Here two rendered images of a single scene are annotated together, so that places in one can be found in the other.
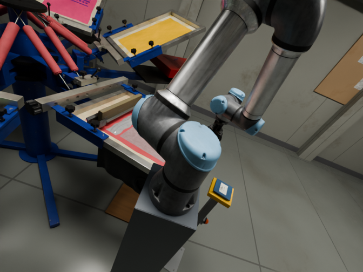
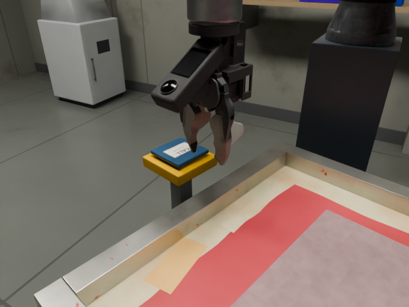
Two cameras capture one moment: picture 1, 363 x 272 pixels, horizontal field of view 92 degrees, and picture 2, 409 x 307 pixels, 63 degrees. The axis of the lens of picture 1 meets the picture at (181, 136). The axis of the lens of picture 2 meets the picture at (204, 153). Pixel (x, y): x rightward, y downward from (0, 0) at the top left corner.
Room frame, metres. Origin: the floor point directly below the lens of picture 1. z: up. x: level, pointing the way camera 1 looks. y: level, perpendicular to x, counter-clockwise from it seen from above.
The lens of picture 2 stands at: (1.23, 0.12, 1.35)
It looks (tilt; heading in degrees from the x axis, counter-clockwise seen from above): 29 degrees down; 215
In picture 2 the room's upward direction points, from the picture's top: straight up
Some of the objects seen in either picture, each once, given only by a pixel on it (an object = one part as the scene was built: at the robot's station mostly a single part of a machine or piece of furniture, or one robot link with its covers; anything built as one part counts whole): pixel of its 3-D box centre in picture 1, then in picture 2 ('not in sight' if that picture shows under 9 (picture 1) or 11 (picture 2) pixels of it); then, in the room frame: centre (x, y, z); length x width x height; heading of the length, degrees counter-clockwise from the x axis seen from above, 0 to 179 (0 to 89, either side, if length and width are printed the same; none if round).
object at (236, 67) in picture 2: (216, 128); (216, 64); (0.81, -0.15, 1.22); 0.09 x 0.08 x 0.12; 172
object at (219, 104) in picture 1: (225, 106); not in sight; (0.72, -0.12, 1.38); 0.11 x 0.11 x 0.08; 62
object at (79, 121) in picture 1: (82, 127); not in sight; (0.66, 0.49, 0.98); 0.30 x 0.05 x 0.07; 81
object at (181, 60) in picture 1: (180, 67); not in sight; (2.17, 0.37, 1.06); 0.61 x 0.46 x 0.12; 141
